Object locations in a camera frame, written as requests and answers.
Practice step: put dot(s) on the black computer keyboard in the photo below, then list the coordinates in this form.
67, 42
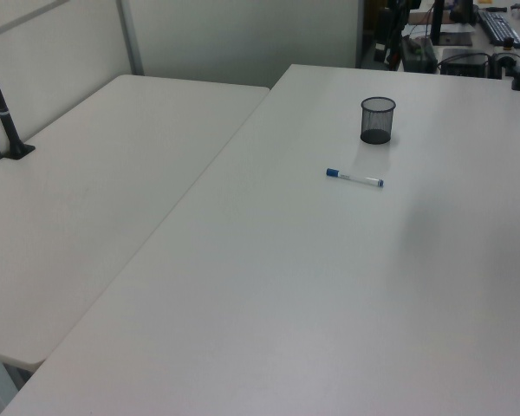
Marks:
499, 27

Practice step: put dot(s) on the black camera stand pole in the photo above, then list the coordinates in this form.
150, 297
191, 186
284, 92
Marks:
3, 113

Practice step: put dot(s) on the blue capped white marker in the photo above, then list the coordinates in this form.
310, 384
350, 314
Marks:
354, 177

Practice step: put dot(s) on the black mesh pen cup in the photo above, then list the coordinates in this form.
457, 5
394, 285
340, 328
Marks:
377, 120

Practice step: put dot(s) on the black monitor stand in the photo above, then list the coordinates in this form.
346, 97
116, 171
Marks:
438, 24

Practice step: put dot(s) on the black equipment stack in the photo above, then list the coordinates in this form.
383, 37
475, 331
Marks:
388, 34

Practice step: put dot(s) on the black green tool bag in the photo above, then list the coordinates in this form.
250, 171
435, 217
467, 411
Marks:
418, 54

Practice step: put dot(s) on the grey partition frame post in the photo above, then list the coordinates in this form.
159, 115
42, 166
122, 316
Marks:
132, 39

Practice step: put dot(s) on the black electronics box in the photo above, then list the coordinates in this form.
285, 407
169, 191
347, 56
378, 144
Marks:
464, 63

